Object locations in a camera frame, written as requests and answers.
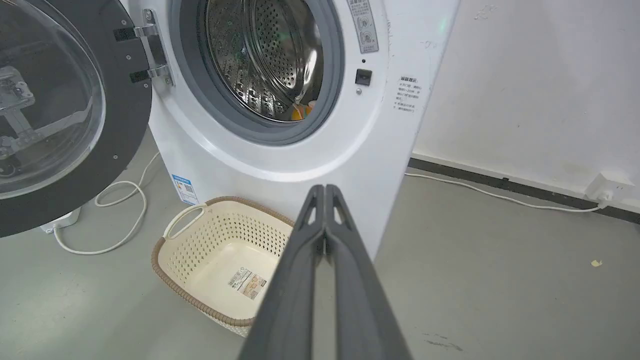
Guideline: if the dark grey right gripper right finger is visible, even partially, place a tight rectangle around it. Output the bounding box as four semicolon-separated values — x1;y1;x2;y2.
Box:
325;184;413;360

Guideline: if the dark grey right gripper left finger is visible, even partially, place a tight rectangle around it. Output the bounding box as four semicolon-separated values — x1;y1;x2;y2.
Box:
238;184;327;360

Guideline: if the white front-load washing machine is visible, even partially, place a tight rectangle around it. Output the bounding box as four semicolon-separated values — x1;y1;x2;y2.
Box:
121;0;462;261

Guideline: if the black round washer door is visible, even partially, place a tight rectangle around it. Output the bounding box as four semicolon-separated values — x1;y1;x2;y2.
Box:
0;0;153;239

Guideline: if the cream perforated laundry basket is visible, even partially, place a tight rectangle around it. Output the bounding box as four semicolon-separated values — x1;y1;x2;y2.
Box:
151;196;296;337

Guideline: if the orange item inside drum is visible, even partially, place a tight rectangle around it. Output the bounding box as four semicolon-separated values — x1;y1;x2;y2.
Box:
291;100;317;122

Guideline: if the white power strip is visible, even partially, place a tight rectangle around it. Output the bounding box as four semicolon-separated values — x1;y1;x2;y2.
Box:
40;207;82;234

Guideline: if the white thin wall cable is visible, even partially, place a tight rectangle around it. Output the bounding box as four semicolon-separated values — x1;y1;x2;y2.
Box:
405;172;608;213

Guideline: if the white power cable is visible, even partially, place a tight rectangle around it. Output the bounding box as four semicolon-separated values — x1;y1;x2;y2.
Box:
53;151;161;256

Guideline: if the white wall socket adapter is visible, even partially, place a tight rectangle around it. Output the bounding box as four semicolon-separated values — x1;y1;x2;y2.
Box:
585;171;636;205

